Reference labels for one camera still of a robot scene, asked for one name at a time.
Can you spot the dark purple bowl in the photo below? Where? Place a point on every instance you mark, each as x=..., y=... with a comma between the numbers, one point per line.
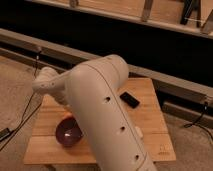
x=68, y=132

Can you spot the white sponge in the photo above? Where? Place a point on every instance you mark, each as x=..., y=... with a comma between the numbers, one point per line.
x=139, y=132

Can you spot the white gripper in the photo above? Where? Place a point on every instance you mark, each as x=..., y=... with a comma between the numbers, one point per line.
x=59, y=97

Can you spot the black device at left edge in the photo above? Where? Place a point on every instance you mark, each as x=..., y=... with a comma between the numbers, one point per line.
x=4, y=134

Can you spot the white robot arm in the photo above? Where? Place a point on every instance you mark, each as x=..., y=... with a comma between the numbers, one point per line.
x=90, y=91

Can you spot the black rectangular phone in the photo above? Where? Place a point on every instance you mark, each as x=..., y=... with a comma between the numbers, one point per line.
x=129, y=99

